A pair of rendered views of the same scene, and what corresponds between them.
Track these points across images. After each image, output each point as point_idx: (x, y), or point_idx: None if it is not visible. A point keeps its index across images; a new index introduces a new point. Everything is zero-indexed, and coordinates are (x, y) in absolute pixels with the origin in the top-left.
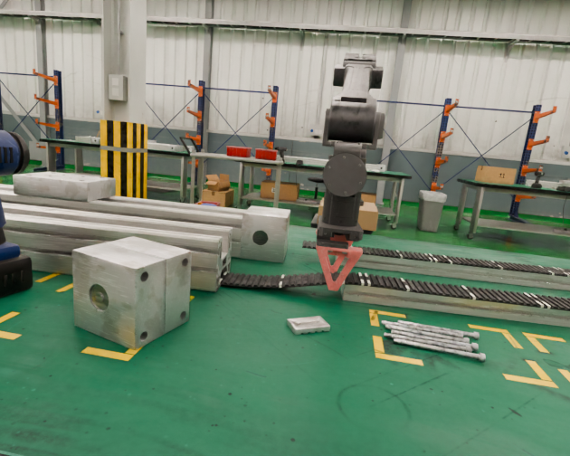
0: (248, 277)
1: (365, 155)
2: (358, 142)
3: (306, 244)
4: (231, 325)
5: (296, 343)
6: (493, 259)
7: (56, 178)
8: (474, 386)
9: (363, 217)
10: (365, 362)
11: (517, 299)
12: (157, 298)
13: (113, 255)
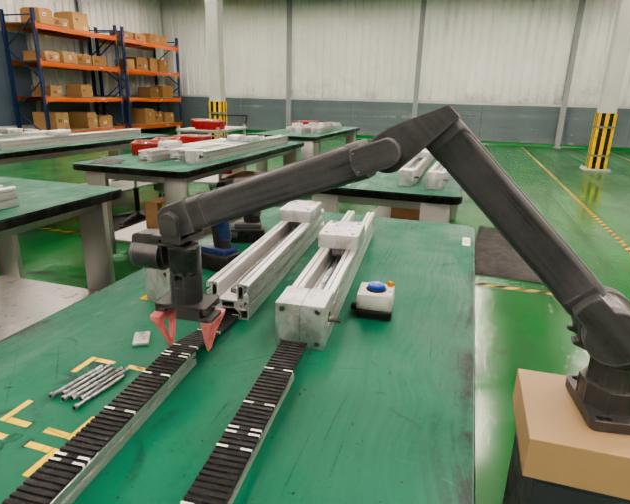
0: (224, 321)
1: (579, 308)
2: (152, 232)
3: (289, 342)
4: None
5: (126, 334)
6: None
7: (326, 227)
8: (37, 382)
9: (523, 431)
10: (91, 352)
11: (81, 439)
12: (153, 283)
13: None
